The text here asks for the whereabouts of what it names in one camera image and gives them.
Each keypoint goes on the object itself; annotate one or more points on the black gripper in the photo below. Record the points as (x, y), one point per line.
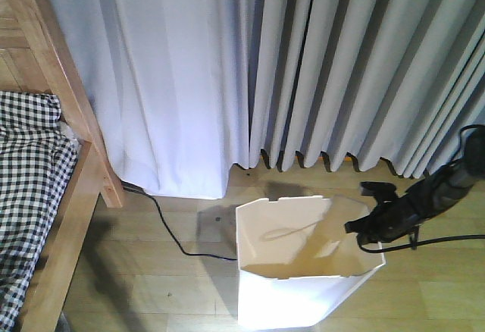
(393, 216)

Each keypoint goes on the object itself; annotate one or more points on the white plastic trash bin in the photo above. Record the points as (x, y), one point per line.
(296, 262)

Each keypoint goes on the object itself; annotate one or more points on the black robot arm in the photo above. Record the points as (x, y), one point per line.
(449, 184)

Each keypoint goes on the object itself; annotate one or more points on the white pleated curtain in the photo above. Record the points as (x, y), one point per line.
(184, 89)

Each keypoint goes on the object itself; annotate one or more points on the black white checkered bedding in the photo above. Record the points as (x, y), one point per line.
(37, 160)

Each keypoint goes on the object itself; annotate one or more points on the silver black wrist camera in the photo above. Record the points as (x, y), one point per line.
(382, 192)

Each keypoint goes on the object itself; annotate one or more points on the wooden bed frame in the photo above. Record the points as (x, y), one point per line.
(35, 59)

